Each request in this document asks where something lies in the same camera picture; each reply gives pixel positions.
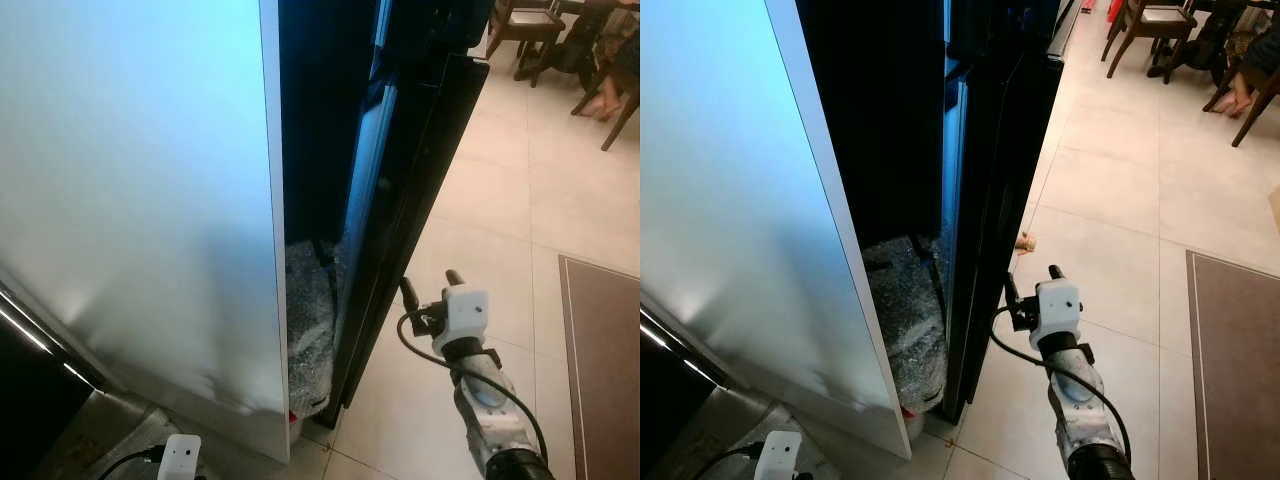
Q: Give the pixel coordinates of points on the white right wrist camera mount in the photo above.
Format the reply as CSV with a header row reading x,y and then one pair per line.
x,y
465,312
1058,305

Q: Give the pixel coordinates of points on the pale glossy fridge door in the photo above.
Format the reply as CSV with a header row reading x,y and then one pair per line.
x,y
140,200
740,200

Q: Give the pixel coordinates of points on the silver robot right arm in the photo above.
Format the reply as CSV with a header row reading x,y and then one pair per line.
x,y
490,410
1075,400

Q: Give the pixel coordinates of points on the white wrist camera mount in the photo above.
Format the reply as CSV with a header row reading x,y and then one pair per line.
x,y
465,312
180,460
778,458
1058,305

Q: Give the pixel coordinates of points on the dark fridge body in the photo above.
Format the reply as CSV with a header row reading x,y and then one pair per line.
x,y
315,120
870,120

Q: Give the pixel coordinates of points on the dark wooden dining chair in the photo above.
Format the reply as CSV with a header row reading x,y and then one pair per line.
x,y
615,128
1160,17
525,20
1255,115

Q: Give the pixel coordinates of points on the small gold-brown floor object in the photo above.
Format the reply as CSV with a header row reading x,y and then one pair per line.
x,y
1024,241

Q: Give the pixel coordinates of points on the clear bubble wrap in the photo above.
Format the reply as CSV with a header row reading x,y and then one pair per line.
x,y
905,320
308,320

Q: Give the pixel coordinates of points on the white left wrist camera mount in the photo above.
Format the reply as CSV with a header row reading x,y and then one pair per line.
x,y
778,458
180,460

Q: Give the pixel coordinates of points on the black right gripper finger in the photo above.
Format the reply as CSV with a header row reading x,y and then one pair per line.
x,y
1011,289
1055,274
455,279
408,294

